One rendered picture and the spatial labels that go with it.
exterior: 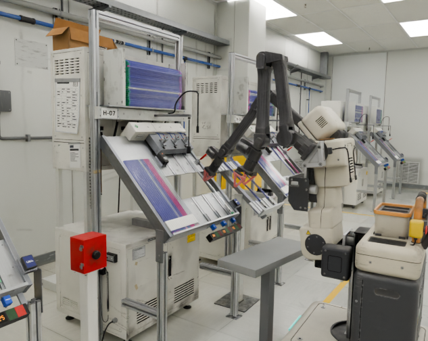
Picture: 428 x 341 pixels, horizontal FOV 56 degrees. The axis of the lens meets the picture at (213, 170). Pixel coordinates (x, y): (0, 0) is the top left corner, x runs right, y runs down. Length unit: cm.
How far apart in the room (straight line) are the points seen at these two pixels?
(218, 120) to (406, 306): 229
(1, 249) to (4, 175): 211
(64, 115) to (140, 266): 101
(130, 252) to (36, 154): 178
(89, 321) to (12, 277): 55
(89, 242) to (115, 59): 109
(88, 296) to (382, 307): 127
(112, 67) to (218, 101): 136
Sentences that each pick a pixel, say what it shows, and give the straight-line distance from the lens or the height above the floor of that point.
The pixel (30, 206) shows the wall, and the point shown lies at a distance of 388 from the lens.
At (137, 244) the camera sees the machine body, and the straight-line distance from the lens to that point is 238.
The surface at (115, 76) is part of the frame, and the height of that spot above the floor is 156.
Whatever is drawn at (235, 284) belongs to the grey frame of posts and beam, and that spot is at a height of 24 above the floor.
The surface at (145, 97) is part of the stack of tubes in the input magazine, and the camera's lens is 253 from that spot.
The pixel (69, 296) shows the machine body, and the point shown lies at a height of 19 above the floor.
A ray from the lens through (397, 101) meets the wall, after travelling 978.
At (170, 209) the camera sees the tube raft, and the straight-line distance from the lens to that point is 221.
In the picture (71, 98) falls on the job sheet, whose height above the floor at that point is 143.
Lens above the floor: 128
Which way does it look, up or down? 6 degrees down
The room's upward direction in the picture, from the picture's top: 1 degrees clockwise
